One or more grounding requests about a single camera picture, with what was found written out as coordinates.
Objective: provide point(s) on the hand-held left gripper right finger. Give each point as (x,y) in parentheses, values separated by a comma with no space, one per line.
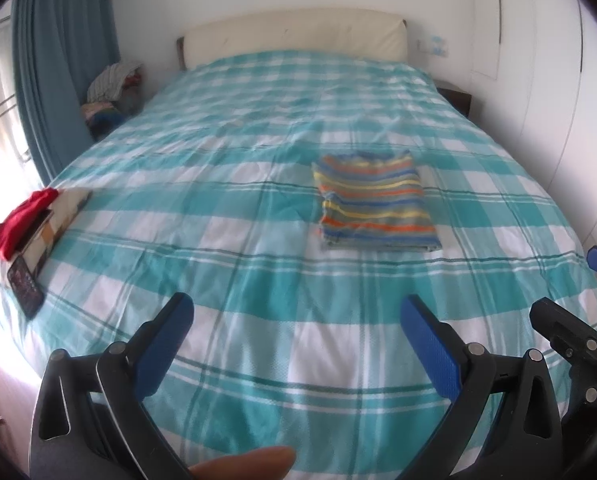
(433,347)

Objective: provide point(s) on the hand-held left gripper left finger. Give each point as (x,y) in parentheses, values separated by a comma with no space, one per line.
(163,345)

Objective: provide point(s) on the striped knit sweater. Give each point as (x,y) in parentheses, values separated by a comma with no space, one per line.
(378,200)

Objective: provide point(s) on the colourful clothes pile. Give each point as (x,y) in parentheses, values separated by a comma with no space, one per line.
(103,117)

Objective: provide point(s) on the person's left hand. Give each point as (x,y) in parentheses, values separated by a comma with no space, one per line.
(248,465)

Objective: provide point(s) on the teal plaid bedsheet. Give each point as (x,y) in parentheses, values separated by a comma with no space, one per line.
(228,240)

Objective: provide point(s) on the patterned cushion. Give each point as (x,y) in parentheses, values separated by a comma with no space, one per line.
(61,220)

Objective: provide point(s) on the white wardrobe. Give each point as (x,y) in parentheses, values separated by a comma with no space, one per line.
(553,85)

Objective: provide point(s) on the red cloth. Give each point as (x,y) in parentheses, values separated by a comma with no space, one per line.
(21,222)

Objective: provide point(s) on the dark wooden nightstand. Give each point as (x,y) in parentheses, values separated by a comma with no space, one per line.
(456,100)

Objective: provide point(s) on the grey striped cloth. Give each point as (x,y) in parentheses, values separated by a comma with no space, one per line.
(111,80)

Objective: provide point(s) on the window with metal rails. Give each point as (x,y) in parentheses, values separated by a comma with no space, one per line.
(3,110)

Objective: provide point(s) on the blue curtain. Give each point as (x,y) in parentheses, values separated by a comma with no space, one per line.
(53,60)

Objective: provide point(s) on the cream padded headboard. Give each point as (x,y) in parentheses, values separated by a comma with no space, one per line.
(298,35)

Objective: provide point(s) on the wall socket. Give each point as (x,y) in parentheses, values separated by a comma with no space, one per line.
(436,46)

